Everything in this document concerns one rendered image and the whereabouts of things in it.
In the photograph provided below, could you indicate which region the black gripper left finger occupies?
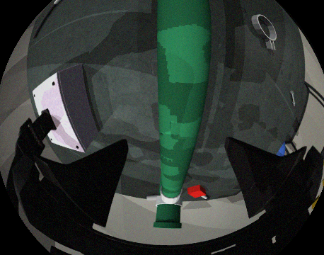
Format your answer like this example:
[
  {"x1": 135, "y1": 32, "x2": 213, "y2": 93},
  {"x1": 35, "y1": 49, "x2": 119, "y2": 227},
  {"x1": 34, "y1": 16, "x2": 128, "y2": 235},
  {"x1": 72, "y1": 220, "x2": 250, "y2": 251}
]
[{"x1": 34, "y1": 140, "x2": 129, "y2": 227}]

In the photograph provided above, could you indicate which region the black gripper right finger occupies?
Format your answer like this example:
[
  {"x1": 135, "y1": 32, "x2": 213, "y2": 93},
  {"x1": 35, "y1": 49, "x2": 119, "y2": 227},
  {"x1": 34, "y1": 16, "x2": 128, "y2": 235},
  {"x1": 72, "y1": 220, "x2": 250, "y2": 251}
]
[{"x1": 224, "y1": 137, "x2": 307, "y2": 218}]

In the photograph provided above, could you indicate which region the grey tapered cup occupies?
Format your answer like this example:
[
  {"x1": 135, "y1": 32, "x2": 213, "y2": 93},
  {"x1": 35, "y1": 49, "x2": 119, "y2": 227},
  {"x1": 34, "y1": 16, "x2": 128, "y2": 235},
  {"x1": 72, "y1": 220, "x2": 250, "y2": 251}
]
[{"x1": 156, "y1": 185, "x2": 183, "y2": 207}]

